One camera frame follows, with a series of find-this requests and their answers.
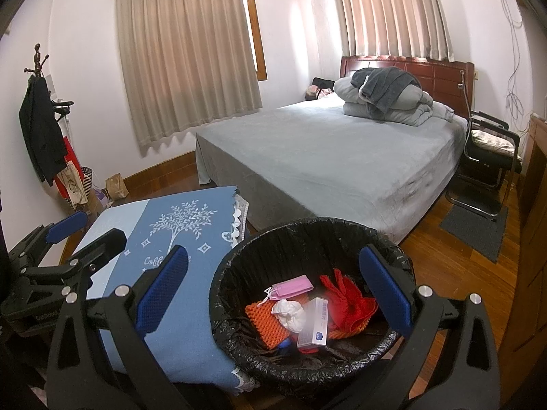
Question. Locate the black hanger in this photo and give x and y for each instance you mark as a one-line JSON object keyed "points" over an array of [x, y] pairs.
{"points": [[62, 104]]}

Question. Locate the purple and white appliance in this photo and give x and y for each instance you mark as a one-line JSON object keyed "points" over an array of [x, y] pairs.
{"points": [[102, 198]]}

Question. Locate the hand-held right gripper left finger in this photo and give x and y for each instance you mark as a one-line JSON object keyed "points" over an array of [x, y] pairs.
{"points": [[164, 290]]}

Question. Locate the bed with grey sheet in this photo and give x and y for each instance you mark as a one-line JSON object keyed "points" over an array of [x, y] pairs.
{"points": [[320, 158]]}

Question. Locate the blue printed tablecloth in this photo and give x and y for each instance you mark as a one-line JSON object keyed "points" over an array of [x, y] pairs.
{"points": [[171, 222]]}

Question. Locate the folded grey duvet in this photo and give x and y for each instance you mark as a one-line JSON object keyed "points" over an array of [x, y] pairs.
{"points": [[406, 106]]}

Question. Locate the black bag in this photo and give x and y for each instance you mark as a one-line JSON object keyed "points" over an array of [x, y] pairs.
{"points": [[324, 83]]}

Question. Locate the patterned seat cushion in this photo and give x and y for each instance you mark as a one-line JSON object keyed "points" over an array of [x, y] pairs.
{"points": [[493, 143]]}

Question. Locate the red garment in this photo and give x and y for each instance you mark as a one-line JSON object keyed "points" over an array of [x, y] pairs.
{"points": [[70, 151]]}

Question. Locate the trash bin with black bag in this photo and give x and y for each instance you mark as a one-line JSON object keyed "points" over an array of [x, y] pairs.
{"points": [[299, 239]]}

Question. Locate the pink bundle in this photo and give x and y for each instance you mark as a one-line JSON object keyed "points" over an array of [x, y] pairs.
{"points": [[318, 93]]}

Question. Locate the large orange foam net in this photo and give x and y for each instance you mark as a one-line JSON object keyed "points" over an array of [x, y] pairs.
{"points": [[265, 320]]}

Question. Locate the grey floor mat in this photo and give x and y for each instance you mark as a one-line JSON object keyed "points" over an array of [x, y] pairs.
{"points": [[474, 232]]}

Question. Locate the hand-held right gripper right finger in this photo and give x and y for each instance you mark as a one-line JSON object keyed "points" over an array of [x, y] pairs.
{"points": [[384, 290]]}

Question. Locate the beige curtain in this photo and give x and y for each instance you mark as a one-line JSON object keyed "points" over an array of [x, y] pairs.
{"points": [[183, 59], [389, 13]]}

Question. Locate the wooden coat rack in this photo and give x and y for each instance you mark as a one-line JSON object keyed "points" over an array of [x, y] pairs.
{"points": [[37, 57]]}

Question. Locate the black jacket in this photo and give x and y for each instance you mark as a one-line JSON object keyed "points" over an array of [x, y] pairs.
{"points": [[40, 132]]}

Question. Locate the brown paper bag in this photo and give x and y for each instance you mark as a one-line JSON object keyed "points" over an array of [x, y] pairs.
{"points": [[116, 187]]}

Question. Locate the white and blue cardboard box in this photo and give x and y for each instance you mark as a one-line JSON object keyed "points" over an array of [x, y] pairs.
{"points": [[314, 320]]}

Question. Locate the pink face mask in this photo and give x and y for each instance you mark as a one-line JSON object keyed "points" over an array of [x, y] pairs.
{"points": [[292, 287]]}

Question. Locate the red cloth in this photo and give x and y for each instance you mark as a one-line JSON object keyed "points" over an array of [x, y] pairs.
{"points": [[346, 303]]}

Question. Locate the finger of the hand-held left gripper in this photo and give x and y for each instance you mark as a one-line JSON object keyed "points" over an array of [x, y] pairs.
{"points": [[102, 247], [66, 225]]}

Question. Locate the white tissue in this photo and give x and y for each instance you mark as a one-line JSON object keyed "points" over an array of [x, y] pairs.
{"points": [[288, 314]]}

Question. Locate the wooden window frame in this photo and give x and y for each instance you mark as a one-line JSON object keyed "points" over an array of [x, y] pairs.
{"points": [[256, 30]]}

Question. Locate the wooden headboard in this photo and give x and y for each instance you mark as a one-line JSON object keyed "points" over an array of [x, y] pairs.
{"points": [[444, 77]]}

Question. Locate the dark grey garment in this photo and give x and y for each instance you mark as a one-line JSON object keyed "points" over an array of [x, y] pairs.
{"points": [[384, 89]]}

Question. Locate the beige tote bag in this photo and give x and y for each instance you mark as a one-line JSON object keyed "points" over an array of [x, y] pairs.
{"points": [[69, 186]]}

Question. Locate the small orange foam net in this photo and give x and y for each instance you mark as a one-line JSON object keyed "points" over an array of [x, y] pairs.
{"points": [[342, 333]]}

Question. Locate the striped bag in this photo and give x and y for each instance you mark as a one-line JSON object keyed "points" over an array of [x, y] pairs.
{"points": [[89, 181]]}

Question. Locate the black metal chair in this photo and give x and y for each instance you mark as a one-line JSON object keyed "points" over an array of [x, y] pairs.
{"points": [[483, 162]]}

